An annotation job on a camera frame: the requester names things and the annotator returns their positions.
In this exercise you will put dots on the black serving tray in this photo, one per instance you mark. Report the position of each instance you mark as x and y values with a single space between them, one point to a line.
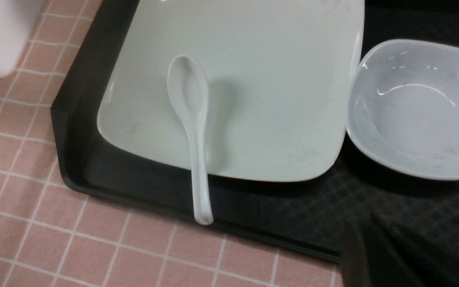
306 217

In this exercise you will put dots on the large white plastic bin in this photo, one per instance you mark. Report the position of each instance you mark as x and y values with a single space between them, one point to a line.
17 20

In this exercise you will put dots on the large white square plate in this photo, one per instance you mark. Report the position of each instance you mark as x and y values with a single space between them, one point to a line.
279 73

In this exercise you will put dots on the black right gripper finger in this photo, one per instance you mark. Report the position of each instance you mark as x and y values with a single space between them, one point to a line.
378 252

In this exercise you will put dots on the small white bowl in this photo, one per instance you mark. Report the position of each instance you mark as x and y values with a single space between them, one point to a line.
404 108

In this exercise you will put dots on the white ceramic soup spoon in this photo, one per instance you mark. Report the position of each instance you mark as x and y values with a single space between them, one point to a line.
188 92

